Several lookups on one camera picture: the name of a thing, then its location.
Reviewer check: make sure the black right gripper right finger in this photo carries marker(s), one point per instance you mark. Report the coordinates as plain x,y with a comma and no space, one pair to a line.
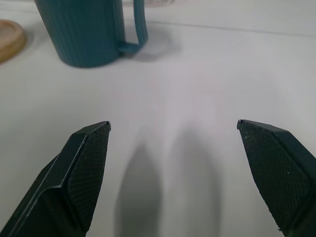
279,177

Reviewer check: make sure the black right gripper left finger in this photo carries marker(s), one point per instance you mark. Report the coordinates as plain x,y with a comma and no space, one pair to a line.
74,177

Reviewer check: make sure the round wooden coaster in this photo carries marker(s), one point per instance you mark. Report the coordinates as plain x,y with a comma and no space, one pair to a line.
10,40

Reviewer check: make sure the teal ribbed mug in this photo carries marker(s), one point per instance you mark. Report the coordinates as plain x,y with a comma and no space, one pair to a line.
89,32

